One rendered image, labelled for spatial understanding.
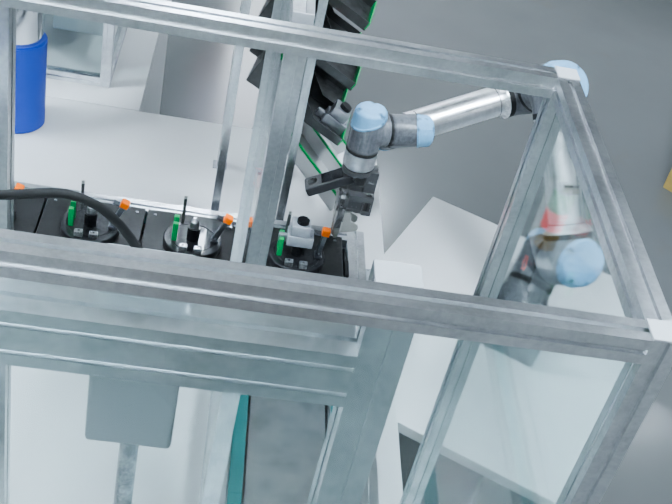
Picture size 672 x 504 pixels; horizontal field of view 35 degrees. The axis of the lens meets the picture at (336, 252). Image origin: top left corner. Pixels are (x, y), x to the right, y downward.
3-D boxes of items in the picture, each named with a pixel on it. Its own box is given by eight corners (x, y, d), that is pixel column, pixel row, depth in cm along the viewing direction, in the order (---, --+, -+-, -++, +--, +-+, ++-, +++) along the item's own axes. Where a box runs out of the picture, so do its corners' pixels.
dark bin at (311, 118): (345, 121, 280) (362, 101, 276) (337, 146, 269) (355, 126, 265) (257, 56, 273) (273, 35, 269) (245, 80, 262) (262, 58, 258)
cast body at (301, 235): (311, 238, 264) (316, 215, 260) (311, 249, 261) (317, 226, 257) (277, 233, 263) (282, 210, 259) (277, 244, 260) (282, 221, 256)
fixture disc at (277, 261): (323, 246, 272) (324, 239, 271) (323, 281, 261) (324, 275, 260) (268, 238, 270) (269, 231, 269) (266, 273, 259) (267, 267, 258)
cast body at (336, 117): (342, 127, 276) (358, 109, 272) (339, 136, 272) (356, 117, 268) (316, 108, 274) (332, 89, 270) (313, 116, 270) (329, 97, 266)
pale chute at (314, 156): (337, 184, 292) (351, 177, 290) (330, 211, 281) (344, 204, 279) (278, 103, 280) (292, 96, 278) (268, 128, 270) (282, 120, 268)
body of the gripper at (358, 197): (369, 219, 254) (380, 177, 246) (333, 214, 252) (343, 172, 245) (367, 200, 260) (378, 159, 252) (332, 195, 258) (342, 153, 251)
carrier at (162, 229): (242, 228, 274) (249, 188, 267) (236, 289, 256) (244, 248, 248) (147, 215, 271) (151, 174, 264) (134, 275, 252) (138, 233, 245)
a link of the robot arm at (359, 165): (345, 156, 243) (345, 136, 249) (342, 172, 245) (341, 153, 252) (378, 161, 243) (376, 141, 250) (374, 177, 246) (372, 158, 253)
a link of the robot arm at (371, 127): (396, 118, 238) (360, 117, 235) (385, 159, 245) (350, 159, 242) (386, 99, 244) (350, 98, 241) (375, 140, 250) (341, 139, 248)
